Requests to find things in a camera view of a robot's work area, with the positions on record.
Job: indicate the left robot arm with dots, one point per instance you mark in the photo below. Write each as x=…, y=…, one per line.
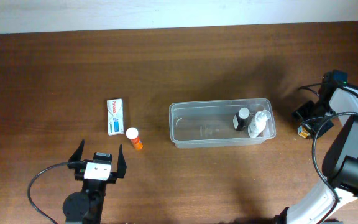
x=86, y=206

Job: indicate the small jar gold lid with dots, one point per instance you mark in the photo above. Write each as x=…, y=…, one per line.
x=303, y=132

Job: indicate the dark bottle white cap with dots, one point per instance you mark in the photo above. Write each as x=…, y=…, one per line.
x=241, y=118

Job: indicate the clear plastic container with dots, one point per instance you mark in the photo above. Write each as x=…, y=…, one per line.
x=210, y=123

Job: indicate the white squeeze bottle clear cap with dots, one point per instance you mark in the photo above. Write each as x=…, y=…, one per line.
x=258, y=123

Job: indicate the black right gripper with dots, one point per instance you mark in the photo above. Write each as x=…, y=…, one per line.
x=316, y=132

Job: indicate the orange tube white cap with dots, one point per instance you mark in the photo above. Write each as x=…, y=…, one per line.
x=133, y=135

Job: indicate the white Panadol box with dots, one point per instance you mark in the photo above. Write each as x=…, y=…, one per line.
x=115, y=117

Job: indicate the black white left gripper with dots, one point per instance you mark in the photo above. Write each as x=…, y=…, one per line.
x=120, y=170

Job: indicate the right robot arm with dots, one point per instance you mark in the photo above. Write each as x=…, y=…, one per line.
x=338, y=174

